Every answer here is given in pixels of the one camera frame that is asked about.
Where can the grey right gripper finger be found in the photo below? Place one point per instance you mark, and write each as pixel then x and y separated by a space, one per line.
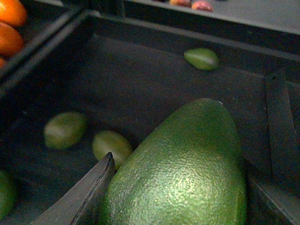
pixel 80 205

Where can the large green avocado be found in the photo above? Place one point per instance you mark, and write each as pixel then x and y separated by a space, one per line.
pixel 188 171

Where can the orange tangerine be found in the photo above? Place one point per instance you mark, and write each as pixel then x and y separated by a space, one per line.
pixel 13 13

